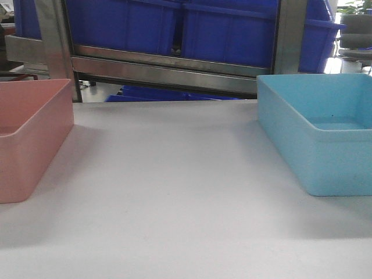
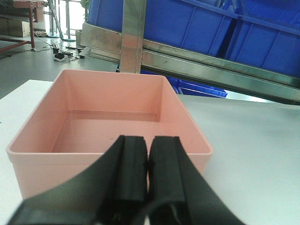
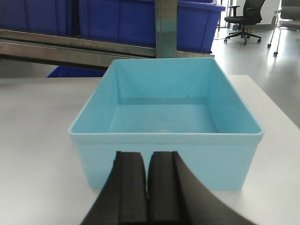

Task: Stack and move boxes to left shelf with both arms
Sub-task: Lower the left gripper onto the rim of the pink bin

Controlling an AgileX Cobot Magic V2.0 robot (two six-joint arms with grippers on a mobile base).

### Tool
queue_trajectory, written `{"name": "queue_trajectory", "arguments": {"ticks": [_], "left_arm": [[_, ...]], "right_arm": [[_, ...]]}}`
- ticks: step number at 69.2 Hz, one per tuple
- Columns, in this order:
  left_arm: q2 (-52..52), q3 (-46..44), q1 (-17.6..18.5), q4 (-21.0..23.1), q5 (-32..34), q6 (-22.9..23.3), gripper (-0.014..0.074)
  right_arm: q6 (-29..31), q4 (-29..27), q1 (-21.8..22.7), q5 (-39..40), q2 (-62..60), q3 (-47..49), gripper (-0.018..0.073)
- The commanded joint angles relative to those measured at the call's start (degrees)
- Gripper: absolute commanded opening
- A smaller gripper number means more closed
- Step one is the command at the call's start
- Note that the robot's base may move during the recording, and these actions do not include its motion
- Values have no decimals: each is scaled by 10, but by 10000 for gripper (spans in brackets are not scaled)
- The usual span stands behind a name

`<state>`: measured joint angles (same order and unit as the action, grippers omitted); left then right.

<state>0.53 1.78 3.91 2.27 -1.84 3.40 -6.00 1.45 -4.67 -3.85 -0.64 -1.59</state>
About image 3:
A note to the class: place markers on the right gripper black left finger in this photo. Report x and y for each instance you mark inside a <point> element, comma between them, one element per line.
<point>123,199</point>

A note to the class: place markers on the stainless steel shelf rack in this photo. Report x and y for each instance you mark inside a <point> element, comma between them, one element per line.
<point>95,54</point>

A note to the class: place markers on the light blue plastic box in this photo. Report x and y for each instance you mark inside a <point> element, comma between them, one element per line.
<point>184,105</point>

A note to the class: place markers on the blue storage bin right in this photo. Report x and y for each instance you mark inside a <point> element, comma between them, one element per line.
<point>133,22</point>

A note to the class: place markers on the blue bin under rack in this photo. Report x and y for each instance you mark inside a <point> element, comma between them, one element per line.
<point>67,72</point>

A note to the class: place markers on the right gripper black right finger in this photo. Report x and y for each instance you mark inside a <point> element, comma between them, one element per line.
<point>177,197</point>

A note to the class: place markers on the grey office chair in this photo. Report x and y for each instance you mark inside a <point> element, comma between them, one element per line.
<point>287,18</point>

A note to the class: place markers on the blue storage bin left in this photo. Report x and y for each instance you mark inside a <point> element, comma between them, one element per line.
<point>54,17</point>

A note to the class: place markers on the black office chair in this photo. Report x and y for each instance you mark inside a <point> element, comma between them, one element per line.
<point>251,16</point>

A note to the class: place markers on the blue storage bin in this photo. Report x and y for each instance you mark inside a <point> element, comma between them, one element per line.
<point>54,17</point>
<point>133,22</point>

